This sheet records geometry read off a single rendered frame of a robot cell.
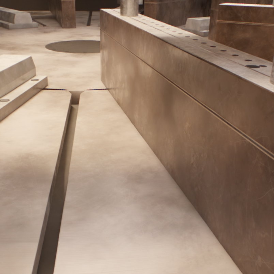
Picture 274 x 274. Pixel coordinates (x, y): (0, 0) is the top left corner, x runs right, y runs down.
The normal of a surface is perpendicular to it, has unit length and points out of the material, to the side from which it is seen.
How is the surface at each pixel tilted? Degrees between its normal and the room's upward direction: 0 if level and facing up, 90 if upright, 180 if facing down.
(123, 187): 0
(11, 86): 90
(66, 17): 90
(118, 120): 0
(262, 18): 90
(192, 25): 90
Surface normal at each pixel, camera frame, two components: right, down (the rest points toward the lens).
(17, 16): 0.60, 0.32
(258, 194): -0.97, 0.08
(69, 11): 0.25, 0.37
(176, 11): 0.86, 0.21
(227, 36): -0.51, 0.32
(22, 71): 0.94, -0.22
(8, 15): -0.76, -0.08
